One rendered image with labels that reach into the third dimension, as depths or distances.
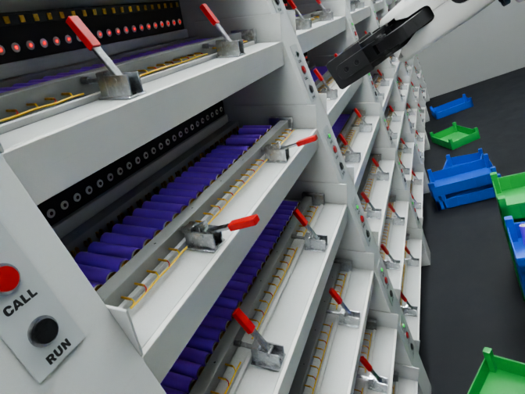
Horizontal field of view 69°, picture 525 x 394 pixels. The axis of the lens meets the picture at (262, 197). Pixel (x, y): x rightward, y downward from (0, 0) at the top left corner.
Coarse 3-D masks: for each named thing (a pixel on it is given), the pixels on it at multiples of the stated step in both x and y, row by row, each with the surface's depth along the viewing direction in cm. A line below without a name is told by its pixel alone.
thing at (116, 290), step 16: (272, 128) 76; (256, 144) 68; (272, 144) 72; (240, 160) 62; (256, 160) 65; (224, 176) 57; (240, 176) 60; (208, 192) 53; (224, 192) 55; (192, 208) 49; (208, 208) 51; (176, 224) 46; (160, 240) 43; (176, 240) 45; (144, 256) 40; (160, 256) 42; (128, 272) 38; (144, 272) 40; (112, 288) 36; (128, 288) 38; (112, 304) 36
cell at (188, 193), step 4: (164, 188) 56; (168, 188) 56; (160, 192) 56; (164, 192) 56; (168, 192) 55; (172, 192) 55; (176, 192) 55; (180, 192) 55; (184, 192) 55; (188, 192) 54; (192, 192) 54; (196, 192) 54; (184, 196) 54; (188, 196) 54; (192, 196) 54; (196, 196) 54
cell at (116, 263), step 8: (80, 256) 42; (88, 256) 42; (96, 256) 42; (104, 256) 42; (112, 256) 42; (88, 264) 42; (96, 264) 41; (104, 264) 41; (112, 264) 41; (120, 264) 41
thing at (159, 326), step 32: (288, 128) 81; (160, 160) 63; (288, 160) 66; (256, 192) 56; (64, 224) 46; (256, 224) 53; (192, 256) 43; (224, 256) 44; (160, 288) 39; (192, 288) 38; (128, 320) 30; (160, 320) 35; (192, 320) 39; (160, 352) 34
